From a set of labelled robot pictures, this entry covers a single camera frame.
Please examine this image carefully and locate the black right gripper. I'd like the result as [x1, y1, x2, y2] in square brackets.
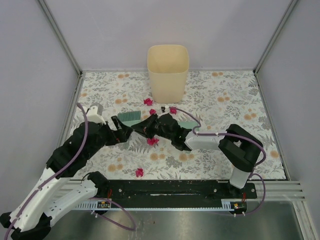
[132, 113, 173, 141]

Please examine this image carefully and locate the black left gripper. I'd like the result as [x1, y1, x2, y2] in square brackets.
[86, 115, 134, 159]

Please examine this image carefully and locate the green hand brush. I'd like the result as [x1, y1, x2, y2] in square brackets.
[117, 111, 143, 127]

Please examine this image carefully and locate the green dustpan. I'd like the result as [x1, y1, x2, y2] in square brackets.
[178, 120, 201, 132]

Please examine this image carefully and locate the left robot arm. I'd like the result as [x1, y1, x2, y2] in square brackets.
[0, 116, 133, 240]

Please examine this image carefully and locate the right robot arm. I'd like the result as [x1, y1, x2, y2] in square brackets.
[131, 113, 266, 198]

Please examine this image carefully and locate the pink paper scrap large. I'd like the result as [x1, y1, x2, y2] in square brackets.
[146, 137, 159, 146]

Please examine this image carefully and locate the pink paper scrap middle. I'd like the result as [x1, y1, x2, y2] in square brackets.
[149, 109, 156, 115]

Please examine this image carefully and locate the pink paper scrap by bin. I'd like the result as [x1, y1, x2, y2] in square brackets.
[143, 98, 153, 106]

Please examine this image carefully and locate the pink paper scrap right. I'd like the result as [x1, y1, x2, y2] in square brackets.
[169, 106, 177, 115]

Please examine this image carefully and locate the pink paper scrap near edge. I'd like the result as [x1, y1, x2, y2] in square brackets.
[135, 168, 144, 178]

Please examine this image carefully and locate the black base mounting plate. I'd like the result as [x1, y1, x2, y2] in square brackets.
[97, 180, 257, 200]

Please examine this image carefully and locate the beige waste bin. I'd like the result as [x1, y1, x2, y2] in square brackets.
[147, 44, 190, 104]

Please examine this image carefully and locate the floral table cloth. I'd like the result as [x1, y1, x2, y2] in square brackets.
[75, 71, 287, 180]

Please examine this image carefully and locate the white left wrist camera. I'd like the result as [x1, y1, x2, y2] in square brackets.
[86, 103, 106, 125]

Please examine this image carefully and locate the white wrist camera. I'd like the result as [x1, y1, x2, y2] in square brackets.
[160, 105, 170, 113]
[86, 103, 106, 125]

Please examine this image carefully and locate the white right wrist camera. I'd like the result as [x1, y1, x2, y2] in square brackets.
[160, 105, 170, 113]

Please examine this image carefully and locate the slotted cable duct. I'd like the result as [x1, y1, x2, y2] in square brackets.
[74, 198, 247, 212]

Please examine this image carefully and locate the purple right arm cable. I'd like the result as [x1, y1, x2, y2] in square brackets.
[172, 107, 267, 218]

